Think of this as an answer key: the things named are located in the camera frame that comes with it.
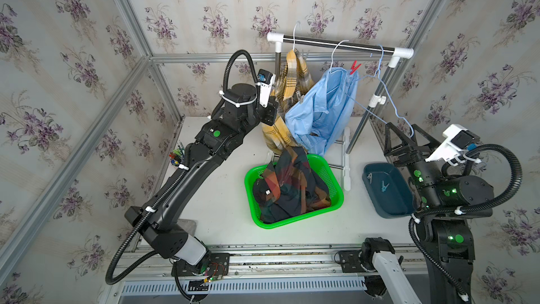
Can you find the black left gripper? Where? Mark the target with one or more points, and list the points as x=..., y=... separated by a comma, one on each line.
x=269, y=111

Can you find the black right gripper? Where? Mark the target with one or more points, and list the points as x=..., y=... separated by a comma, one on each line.
x=416, y=157

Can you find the light blue shirt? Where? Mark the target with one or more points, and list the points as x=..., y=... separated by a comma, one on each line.
x=320, y=118

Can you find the yellow plaid shirt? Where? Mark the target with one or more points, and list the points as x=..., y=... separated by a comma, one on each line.
x=293, y=82

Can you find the teal clothespin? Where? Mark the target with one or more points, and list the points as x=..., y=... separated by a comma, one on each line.
x=384, y=187

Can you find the dark multicolour plaid shirt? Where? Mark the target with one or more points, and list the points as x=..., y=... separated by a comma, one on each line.
x=289, y=188

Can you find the light blue wire hanger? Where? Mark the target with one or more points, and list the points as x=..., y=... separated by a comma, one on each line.
x=378, y=99

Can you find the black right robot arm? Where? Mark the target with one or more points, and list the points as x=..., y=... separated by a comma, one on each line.
x=442, y=234

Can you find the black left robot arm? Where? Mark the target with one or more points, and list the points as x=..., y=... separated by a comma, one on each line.
x=245, y=102

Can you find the dark teal plastic tray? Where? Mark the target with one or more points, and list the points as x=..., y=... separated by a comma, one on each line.
x=397, y=201

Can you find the metal clothes rack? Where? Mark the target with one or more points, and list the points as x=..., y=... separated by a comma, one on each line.
x=279, y=39

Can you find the green perforated plastic basket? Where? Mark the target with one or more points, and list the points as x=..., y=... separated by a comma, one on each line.
x=321, y=167

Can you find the red clothespin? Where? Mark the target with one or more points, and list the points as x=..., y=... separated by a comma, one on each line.
x=355, y=66

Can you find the pink pen cup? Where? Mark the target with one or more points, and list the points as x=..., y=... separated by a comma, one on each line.
x=177, y=155

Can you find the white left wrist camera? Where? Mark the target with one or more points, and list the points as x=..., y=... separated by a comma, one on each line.
x=265, y=82

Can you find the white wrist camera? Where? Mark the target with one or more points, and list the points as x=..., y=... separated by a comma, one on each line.
x=265, y=82
x=458, y=141

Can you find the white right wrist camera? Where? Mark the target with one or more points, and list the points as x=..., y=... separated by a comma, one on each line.
x=458, y=141

